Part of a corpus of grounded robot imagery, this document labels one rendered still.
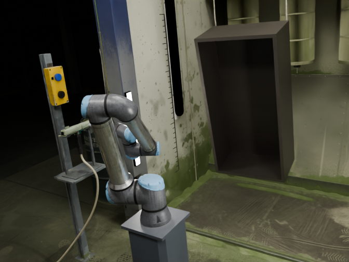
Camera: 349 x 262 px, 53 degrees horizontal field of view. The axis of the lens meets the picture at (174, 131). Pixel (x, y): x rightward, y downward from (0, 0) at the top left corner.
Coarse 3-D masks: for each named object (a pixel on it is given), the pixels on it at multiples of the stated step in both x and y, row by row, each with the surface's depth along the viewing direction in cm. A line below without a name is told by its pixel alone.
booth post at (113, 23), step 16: (96, 0) 260; (112, 0) 255; (96, 16) 265; (112, 16) 256; (112, 32) 261; (128, 32) 272; (112, 48) 266; (128, 48) 274; (112, 64) 271; (128, 64) 276; (112, 80) 275; (128, 80) 277; (128, 160) 293; (144, 160) 304; (128, 208) 311
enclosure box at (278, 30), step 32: (224, 32) 255; (256, 32) 238; (288, 32) 252; (224, 64) 293; (256, 64) 279; (288, 64) 260; (224, 96) 308; (256, 96) 293; (288, 96) 267; (224, 128) 319; (256, 128) 309; (288, 128) 276; (224, 160) 324; (256, 160) 315; (288, 160) 285
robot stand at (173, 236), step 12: (132, 216) 217; (180, 216) 212; (132, 228) 204; (144, 228) 203; (156, 228) 202; (168, 228) 201; (180, 228) 210; (132, 240) 208; (144, 240) 202; (156, 240) 196; (168, 240) 200; (180, 240) 211; (132, 252) 212; (144, 252) 205; (156, 252) 199; (168, 252) 201; (180, 252) 213
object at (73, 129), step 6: (66, 126) 236; (72, 126) 241; (78, 126) 242; (84, 126) 246; (66, 132) 234; (72, 132) 238; (78, 132) 244; (78, 138) 244; (78, 144) 245; (78, 150) 247
